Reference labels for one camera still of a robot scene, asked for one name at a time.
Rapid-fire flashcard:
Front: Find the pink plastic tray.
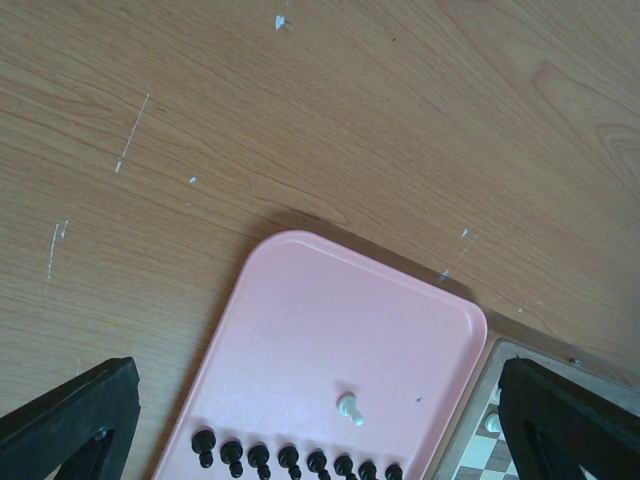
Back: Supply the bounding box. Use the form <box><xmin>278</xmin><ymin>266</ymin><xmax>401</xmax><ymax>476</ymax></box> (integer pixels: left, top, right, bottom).
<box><xmin>154</xmin><ymin>231</ymin><xmax>487</xmax><ymax>479</ymax></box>

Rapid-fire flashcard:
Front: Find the white chess pawn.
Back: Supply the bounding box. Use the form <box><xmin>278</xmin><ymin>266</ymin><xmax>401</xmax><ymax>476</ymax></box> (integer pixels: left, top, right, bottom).
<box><xmin>484</xmin><ymin>413</ymin><xmax>502</xmax><ymax>434</ymax></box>
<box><xmin>337</xmin><ymin>394</ymin><xmax>364</xmax><ymax>426</ymax></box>

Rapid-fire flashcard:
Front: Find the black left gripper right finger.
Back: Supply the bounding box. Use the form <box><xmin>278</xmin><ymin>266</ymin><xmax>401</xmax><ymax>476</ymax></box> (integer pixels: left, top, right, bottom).
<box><xmin>498</xmin><ymin>358</ymin><xmax>639</xmax><ymax>479</ymax></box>

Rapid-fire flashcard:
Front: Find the wooden chess board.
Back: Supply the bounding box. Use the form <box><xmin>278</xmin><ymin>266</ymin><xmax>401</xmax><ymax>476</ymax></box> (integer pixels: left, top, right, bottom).
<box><xmin>432</xmin><ymin>339</ymin><xmax>639</xmax><ymax>479</ymax></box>

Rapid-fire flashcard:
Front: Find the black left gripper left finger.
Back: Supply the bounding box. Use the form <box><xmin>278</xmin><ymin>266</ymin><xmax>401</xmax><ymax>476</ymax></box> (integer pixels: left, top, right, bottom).
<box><xmin>1</xmin><ymin>357</ymin><xmax>141</xmax><ymax>479</ymax></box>

